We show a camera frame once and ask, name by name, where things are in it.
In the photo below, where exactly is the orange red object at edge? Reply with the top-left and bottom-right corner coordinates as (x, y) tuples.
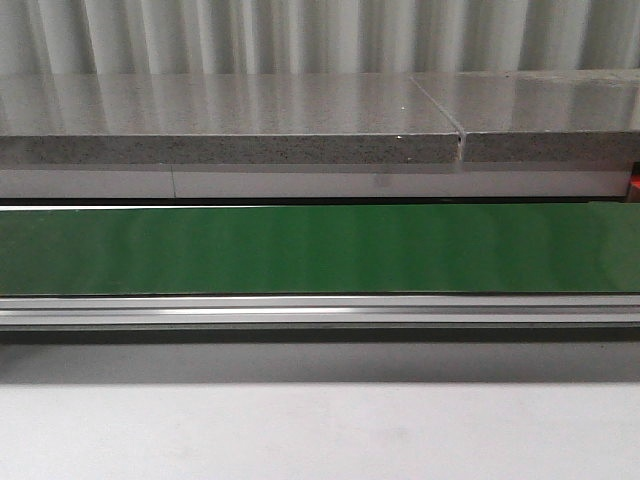
(626, 162), (640, 203)

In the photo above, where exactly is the grey stone slab left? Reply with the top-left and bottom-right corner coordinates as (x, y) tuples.
(1, 74), (459, 166)

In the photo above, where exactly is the aluminium conveyor side rail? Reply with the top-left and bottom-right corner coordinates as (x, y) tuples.
(1, 294), (639, 331)

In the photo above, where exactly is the grey stone slab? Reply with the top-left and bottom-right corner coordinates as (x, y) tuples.
(1, 74), (459, 166)
(414, 73), (639, 169)

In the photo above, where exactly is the green conveyor belt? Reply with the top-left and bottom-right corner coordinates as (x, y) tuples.
(1, 202), (639, 296)

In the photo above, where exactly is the white corrugated curtain backdrop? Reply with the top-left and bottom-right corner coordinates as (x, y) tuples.
(1, 1), (639, 74)

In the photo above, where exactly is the grey stone slab right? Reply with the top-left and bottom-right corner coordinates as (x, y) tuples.
(414, 73), (639, 169)

